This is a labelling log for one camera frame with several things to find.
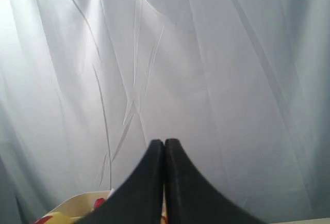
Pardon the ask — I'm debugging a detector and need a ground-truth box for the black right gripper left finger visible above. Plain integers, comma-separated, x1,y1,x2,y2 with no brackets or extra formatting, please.
76,140,164,224

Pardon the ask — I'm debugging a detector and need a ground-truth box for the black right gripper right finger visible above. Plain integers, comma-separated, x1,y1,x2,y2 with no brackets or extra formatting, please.
164,138,263,224

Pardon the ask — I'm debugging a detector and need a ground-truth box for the yellow rubber chicken back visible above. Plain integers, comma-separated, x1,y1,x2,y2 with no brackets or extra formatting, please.
33,197,106,224

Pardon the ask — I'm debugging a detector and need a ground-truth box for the cream bin marked O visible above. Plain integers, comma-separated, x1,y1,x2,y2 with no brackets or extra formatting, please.
49,189,114,217

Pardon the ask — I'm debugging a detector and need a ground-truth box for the white backdrop curtain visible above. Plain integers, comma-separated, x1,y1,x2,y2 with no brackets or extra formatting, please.
1,0,329,223

